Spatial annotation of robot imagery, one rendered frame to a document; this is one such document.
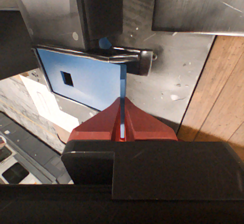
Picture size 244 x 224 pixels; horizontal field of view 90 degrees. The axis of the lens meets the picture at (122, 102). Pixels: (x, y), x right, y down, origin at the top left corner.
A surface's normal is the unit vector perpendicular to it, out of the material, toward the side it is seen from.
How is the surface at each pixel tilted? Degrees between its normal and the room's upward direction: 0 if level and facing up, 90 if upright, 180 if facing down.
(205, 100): 0
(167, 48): 0
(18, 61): 90
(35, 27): 0
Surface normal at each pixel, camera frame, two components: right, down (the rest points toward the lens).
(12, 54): 0.87, 0.29
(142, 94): -0.50, 0.52
